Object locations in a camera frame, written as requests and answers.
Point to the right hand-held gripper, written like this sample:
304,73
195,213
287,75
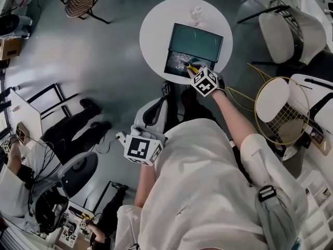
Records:
206,82

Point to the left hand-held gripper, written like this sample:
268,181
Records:
140,147

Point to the person's left forearm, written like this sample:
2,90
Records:
145,184

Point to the person's right forearm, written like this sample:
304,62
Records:
234,116

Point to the dark green drawer cabinet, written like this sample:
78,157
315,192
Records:
195,39

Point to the person's dark trouser legs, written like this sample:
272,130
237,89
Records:
193,105

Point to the clear plastic cup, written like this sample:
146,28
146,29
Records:
196,14

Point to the white shell chair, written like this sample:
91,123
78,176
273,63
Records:
283,35

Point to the person's white shirt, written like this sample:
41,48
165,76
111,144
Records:
203,191

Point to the grey office chair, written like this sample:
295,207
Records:
78,169

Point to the brown wicker chair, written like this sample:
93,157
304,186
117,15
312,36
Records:
82,0

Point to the purple and tan box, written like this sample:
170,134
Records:
318,137

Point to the white desk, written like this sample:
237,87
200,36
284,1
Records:
26,113

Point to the cardboard box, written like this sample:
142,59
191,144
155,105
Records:
10,48

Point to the black bag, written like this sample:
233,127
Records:
8,24

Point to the white shelf unit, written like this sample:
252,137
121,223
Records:
318,207

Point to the black metal frame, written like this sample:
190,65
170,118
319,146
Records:
52,100

